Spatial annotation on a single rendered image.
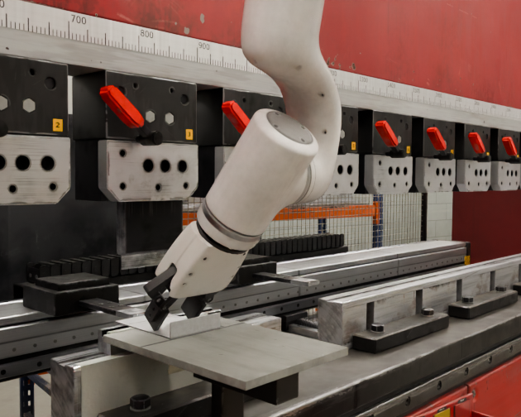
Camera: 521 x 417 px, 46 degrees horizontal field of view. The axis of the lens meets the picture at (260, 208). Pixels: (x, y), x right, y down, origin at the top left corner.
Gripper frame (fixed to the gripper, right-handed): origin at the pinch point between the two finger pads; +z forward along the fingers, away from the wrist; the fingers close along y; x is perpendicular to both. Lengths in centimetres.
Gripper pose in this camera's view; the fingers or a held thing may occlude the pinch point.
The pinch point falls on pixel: (174, 310)
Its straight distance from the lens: 86.9
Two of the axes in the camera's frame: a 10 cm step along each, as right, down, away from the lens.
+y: -6.9, 0.3, -7.3
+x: 5.5, 6.8, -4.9
